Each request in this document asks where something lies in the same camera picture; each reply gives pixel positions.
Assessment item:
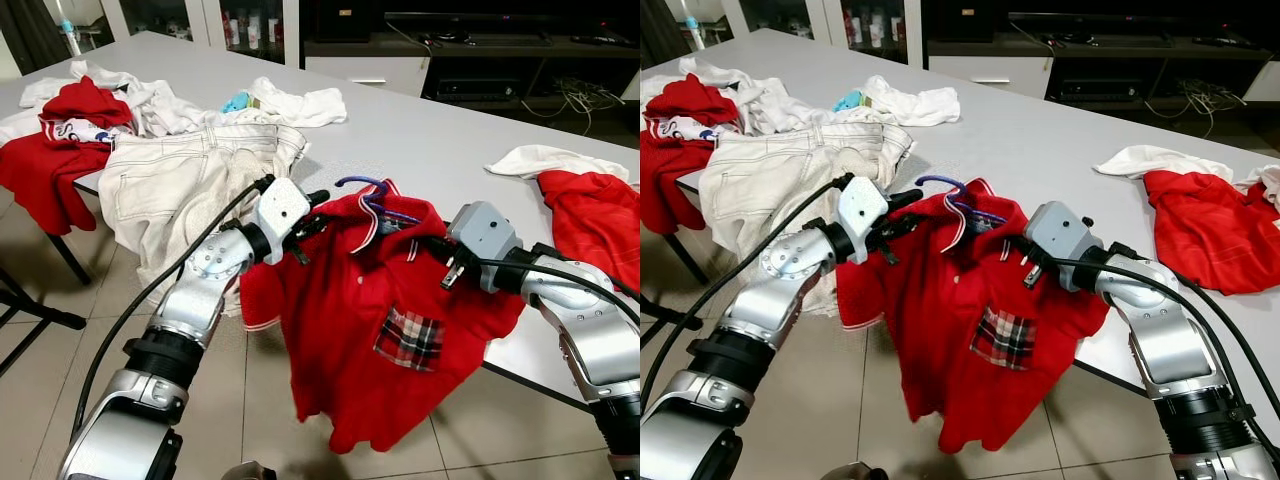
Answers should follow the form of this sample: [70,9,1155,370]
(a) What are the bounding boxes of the purple plastic hanger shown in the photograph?
[914,174,1011,227]
[334,175,423,227]

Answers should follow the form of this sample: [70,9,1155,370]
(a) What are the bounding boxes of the red polo shirt plaid patch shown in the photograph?
[239,179,527,457]
[834,177,1112,457]

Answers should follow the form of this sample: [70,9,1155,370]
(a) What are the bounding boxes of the cream jeans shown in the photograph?
[675,121,917,317]
[97,121,310,313]

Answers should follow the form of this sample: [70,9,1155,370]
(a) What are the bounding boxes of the red knit garment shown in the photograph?
[536,169,641,294]
[1142,169,1280,297]

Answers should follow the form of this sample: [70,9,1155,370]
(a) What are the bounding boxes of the red t-shirt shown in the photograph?
[640,72,744,237]
[0,74,138,237]

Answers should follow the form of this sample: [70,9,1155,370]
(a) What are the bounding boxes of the wooden TV stand white drawer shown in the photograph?
[923,35,1280,113]
[302,35,641,113]

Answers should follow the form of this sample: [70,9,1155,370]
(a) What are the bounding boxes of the white glass-door cabinet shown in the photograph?
[98,0,303,69]
[730,0,924,69]

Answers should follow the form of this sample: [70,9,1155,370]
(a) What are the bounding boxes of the black set-top box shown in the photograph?
[1056,78,1145,105]
[433,78,521,105]

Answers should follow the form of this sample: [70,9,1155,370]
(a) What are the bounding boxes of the chrome clothes rack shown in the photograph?
[0,266,89,379]
[640,290,693,349]

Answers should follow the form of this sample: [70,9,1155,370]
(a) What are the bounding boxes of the white garment blue print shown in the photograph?
[648,112,743,140]
[40,114,136,142]

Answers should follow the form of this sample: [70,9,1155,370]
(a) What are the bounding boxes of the black television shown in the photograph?
[383,10,641,51]
[1007,10,1263,51]

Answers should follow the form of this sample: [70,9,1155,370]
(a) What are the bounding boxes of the white crumpled cloth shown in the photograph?
[1238,163,1280,218]

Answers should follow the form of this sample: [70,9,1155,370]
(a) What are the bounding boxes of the dark grey curtain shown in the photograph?
[640,0,693,65]
[0,0,69,71]

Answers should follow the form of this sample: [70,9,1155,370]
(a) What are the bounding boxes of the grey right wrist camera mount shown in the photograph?
[445,201,523,295]
[1020,199,1098,293]

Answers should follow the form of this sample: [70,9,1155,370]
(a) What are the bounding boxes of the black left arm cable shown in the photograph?
[70,174,277,443]
[640,171,857,403]

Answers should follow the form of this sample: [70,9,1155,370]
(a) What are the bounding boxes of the beige cable tangle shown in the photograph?
[520,78,629,136]
[1144,78,1251,139]

